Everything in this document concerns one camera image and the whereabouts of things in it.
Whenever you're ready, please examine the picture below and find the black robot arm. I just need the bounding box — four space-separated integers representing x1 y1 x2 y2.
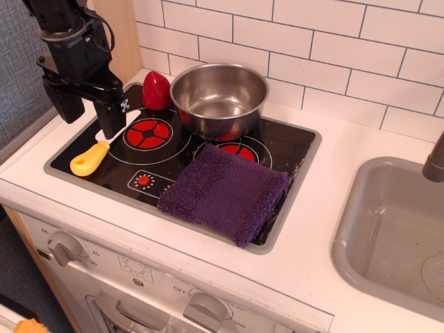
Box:
24 1 129 139

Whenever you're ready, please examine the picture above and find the black toy stovetop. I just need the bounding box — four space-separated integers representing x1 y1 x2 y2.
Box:
44 83 321 255

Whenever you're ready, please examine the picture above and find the grey left oven knob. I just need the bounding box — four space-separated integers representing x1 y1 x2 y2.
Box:
48 231 83 267

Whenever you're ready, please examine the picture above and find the wooden side post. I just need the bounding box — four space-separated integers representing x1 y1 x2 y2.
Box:
87 0 142 86

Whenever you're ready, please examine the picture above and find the grey sink basin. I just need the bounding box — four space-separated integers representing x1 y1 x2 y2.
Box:
332 157 443 321

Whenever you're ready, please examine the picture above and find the grey oven knob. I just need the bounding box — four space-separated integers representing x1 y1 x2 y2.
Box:
183 293 228 332
48 231 83 267

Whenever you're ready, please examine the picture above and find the red toy pepper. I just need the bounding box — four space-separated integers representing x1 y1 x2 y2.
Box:
142 71 173 110

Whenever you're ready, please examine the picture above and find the stainless steel pot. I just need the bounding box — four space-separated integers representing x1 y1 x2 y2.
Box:
170 63 269 142

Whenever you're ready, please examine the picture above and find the yellow handled toy knife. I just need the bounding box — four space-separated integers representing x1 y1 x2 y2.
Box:
69 110 142 177

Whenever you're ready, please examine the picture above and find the grey faucet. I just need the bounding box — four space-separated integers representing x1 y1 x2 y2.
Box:
422 133 444 182

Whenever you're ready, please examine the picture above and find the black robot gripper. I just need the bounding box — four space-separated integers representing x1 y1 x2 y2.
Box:
37 17 129 139

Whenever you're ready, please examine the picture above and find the orange striped object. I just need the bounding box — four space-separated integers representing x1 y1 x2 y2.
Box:
13 318 49 333

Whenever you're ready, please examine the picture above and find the purple folded towel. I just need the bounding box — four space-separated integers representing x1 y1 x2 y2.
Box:
157 144 290 248

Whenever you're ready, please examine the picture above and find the white toy oven front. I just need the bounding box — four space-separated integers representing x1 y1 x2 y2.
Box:
18 214 333 332

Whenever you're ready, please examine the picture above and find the grey right oven knob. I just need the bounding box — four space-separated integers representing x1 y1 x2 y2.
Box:
183 293 228 332

